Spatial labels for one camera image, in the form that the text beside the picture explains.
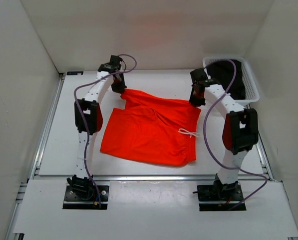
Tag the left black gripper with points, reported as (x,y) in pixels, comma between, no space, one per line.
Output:
(120,88)

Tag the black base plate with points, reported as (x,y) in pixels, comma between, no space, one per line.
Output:
(214,198)
(73,199)

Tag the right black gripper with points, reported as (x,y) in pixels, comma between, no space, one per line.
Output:
(194,102)

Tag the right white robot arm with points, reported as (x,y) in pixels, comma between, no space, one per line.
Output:
(240,132)

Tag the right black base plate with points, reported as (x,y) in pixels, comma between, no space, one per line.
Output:
(214,198)

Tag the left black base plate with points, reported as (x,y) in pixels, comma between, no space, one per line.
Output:
(73,199)

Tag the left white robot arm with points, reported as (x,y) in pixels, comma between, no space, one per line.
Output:
(89,121)

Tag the orange shorts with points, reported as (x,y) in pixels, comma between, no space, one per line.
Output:
(152,130)

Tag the white plastic basket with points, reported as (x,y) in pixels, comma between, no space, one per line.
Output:
(252,94)

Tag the black folded shorts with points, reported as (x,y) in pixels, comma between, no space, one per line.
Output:
(223,72)

